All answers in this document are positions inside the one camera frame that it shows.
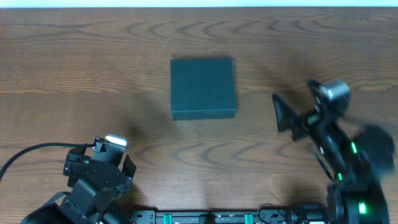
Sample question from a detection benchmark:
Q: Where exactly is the black gift box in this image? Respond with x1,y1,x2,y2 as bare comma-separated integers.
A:
170,57,238,121

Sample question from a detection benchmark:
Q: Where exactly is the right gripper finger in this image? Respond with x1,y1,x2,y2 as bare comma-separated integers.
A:
307,80,322,103
272,93,299,132

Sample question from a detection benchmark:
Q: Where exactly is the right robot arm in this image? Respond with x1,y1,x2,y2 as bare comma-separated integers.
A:
272,80,395,223

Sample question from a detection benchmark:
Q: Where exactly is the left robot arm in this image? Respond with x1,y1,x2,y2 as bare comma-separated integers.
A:
22,135,136,223

